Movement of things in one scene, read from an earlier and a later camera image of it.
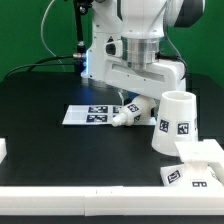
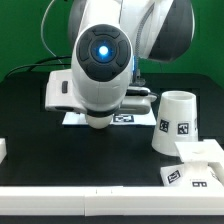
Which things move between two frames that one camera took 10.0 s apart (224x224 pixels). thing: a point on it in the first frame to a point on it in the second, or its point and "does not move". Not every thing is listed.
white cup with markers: [176, 122] does not move
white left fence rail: [3, 149] does not move
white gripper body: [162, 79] to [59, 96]
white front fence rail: [100, 201] does not move
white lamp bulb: [136, 110] to [99, 122]
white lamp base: [195, 170] does not move
